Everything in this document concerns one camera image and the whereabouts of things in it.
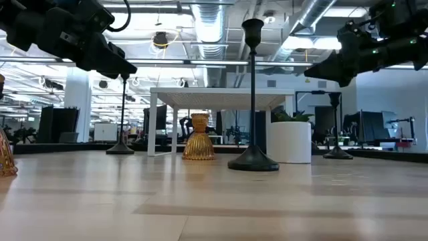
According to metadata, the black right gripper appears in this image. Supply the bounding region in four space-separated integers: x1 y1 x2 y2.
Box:
303 34 419 89

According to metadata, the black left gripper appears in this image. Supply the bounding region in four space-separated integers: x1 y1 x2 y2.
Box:
35 3 138 80

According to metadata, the tall black candlestick holder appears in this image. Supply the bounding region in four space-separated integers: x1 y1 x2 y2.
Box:
106 73 135 155

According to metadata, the amber ribbed glass candle holder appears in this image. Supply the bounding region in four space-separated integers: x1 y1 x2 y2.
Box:
182 112 216 161
0 74 19 177

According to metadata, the medium black candlestick holder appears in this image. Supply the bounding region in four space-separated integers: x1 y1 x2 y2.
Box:
227 18 280 172

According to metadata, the white building column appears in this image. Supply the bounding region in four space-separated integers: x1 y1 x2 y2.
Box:
64 66 93 143

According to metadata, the black screen panel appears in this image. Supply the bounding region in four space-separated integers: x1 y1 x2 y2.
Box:
342 110 385 143

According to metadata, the long linear ceiling light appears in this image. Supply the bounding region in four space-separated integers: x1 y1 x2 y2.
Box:
0 56 428 71

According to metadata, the white cabinet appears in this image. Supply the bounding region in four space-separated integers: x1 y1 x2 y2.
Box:
93 123 118 143

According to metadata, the black monitor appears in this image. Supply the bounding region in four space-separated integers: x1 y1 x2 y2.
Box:
143 105 167 131

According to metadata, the black partition screen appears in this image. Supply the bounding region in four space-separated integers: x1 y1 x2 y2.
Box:
36 106 80 144

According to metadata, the white pot with green plant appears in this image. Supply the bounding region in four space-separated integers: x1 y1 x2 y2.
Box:
266 109 314 165

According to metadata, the white perforated metal shelf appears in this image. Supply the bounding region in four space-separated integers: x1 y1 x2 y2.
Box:
147 87 296 157

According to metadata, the black background rig frame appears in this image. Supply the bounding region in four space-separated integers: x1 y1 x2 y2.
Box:
294 90 342 148

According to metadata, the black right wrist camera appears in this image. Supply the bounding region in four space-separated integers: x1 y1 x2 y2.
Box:
336 19 381 51

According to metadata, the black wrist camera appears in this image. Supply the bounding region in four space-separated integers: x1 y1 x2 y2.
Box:
78 0 116 34
336 19 381 51

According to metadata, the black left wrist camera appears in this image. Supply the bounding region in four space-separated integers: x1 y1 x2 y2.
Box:
78 0 116 34

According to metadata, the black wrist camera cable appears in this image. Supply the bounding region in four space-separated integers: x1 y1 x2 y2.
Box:
106 0 132 33

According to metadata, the black ceiling device yellow cable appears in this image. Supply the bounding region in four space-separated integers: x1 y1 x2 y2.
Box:
152 31 170 50

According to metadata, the silver ventilation duct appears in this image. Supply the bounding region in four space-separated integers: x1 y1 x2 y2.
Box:
267 0 338 75
190 2 231 88

